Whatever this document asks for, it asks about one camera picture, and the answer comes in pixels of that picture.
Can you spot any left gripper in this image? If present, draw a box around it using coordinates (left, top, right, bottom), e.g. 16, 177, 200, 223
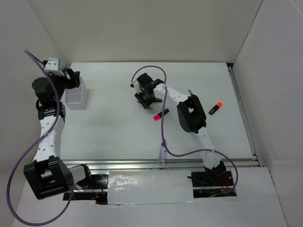
42, 67, 80, 102

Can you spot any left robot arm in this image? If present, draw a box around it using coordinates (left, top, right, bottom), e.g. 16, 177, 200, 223
23, 68, 93, 200

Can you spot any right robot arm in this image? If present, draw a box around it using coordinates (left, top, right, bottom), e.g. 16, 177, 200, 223
131, 73, 226, 185

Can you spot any pink highlighter marker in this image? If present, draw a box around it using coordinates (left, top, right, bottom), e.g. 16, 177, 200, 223
153, 109, 169, 121

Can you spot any white pen holder container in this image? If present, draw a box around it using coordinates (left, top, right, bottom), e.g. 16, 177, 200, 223
65, 77, 88, 110

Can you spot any small blue spray bottle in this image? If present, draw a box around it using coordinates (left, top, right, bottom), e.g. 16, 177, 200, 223
158, 142, 166, 166

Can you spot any orange highlighter marker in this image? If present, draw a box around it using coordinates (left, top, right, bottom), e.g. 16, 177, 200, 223
209, 102, 223, 115

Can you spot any white foil cover sheet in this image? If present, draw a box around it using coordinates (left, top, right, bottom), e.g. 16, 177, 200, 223
107, 170, 194, 205

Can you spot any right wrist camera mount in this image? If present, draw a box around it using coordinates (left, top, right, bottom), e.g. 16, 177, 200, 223
130, 80, 142, 94

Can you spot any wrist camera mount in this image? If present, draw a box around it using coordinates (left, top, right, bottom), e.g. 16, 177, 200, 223
130, 80, 142, 94
44, 58, 64, 73

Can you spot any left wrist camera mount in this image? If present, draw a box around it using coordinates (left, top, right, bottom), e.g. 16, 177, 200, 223
44, 58, 64, 73

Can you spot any aluminium front rail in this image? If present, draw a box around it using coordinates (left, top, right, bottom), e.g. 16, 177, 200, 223
63, 159, 261, 171

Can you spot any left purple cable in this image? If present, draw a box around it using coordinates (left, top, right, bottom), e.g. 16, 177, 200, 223
6, 49, 75, 225

